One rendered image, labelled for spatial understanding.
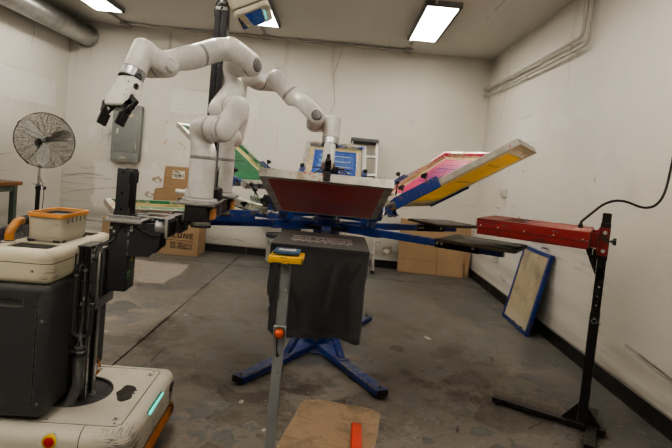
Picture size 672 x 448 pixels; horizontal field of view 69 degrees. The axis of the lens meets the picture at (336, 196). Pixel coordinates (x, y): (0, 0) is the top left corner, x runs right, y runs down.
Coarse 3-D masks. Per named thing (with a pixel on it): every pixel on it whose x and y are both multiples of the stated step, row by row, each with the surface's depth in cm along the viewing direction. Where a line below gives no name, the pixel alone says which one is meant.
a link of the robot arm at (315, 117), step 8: (296, 88) 215; (288, 96) 214; (296, 96) 212; (304, 96) 211; (288, 104) 215; (296, 104) 210; (304, 104) 209; (312, 104) 209; (304, 112) 208; (312, 112) 208; (320, 112) 209; (312, 120) 208; (320, 120) 209; (312, 128) 214
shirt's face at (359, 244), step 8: (288, 232) 256; (296, 232) 259; (304, 232) 262; (312, 232) 265; (280, 240) 226; (288, 240) 228; (352, 240) 249; (360, 240) 251; (336, 248) 218; (344, 248) 220; (352, 248) 223; (360, 248) 225
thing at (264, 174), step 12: (264, 168) 210; (264, 180) 217; (288, 180) 213; (300, 180) 211; (312, 180) 210; (336, 180) 210; (348, 180) 210; (360, 180) 210; (372, 180) 210; (384, 180) 210; (384, 192) 218; (276, 204) 268; (384, 204) 242; (348, 216) 284; (372, 216) 277
